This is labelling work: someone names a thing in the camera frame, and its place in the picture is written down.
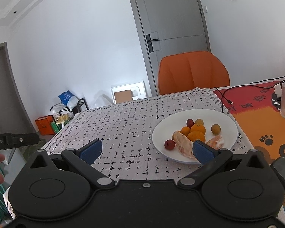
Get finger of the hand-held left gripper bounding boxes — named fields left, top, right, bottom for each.
left=3, top=133, right=40, bottom=149

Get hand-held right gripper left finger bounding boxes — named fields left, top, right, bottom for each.
left=26, top=138, right=116, bottom=188

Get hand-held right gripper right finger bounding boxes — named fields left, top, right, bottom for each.
left=177, top=140, right=270, bottom=188

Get mandarin orange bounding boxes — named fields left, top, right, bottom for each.
left=190, top=124, right=206, bottom=134
left=188, top=132, right=206, bottom=143

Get peeled orange segment piece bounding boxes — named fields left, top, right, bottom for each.
left=206, top=135, right=225, bottom=150

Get large peeled orange half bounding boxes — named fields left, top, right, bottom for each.
left=172, top=131, right=198, bottom=159

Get white round plate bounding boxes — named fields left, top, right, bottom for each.
left=152, top=109, right=238, bottom=165

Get orange cardboard box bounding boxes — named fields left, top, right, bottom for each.
left=35, top=115, right=55, bottom=135

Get green box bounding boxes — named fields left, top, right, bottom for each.
left=51, top=121, right=63, bottom=134

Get black and white checked tablecloth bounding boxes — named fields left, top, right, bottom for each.
left=4, top=86, right=255, bottom=220

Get yellow items in clear bag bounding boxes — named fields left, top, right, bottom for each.
left=56, top=114, right=70, bottom=124

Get black metal rack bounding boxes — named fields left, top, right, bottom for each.
left=50, top=98, right=90, bottom=124

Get blue and white bag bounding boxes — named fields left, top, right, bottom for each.
left=58, top=90, right=78, bottom=108

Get red and orange printed mat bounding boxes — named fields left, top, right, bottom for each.
left=213, top=79, right=285, bottom=228

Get brown cardboard sheet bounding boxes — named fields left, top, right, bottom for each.
left=115, top=89, right=133, bottom=104

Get white foam packaging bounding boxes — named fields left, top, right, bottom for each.
left=110, top=81, right=147, bottom=105

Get orange chair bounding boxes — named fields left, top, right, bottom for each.
left=158, top=51, right=230, bottom=96

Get black device with white button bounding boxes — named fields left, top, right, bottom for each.
left=270, top=157, right=285, bottom=191

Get grey door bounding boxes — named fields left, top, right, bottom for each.
left=125, top=0, right=212, bottom=98

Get black cable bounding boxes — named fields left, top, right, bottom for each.
left=214, top=75, right=285, bottom=105

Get dark grey doorway frame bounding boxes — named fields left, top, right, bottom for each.
left=0, top=42, right=38, bottom=136

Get black door handle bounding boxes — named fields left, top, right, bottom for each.
left=146, top=34, right=159, bottom=53

